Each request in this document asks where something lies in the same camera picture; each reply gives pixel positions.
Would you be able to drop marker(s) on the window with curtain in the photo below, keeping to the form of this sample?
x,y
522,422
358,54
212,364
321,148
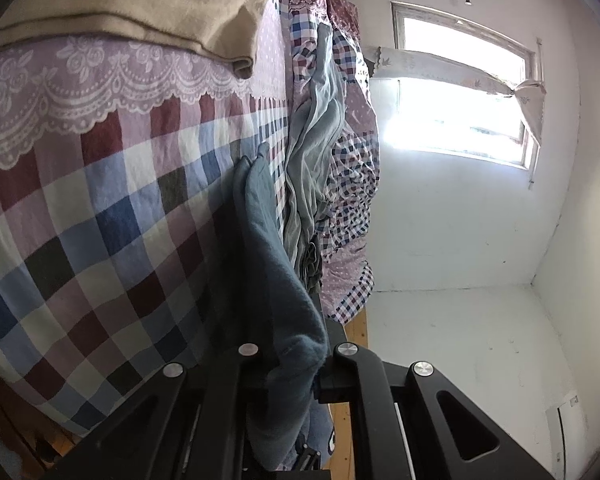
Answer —
x,y
461,89

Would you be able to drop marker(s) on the dark teal sweater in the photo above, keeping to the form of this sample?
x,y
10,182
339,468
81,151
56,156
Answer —
x,y
268,306

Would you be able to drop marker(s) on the tan brown garment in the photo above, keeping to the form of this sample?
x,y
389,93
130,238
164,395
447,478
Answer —
x,y
224,30

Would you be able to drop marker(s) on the grey trousers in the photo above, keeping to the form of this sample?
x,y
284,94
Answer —
x,y
315,126

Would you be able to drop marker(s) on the dark blue plush pillow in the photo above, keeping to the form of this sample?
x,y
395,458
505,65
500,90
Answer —
x,y
317,434

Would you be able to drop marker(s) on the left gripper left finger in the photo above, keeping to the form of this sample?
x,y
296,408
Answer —
x,y
184,423

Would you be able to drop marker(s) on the plaid folded quilt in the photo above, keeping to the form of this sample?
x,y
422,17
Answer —
x,y
354,171

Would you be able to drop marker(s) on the white air conditioner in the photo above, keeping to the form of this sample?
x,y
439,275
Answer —
x,y
567,430

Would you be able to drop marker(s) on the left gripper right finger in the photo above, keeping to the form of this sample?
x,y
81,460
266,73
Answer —
x,y
411,422

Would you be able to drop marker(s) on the plaid bed sheet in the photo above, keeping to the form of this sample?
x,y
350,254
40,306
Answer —
x,y
115,166

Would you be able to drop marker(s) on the wooden headboard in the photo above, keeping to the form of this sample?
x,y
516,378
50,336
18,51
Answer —
x,y
341,464

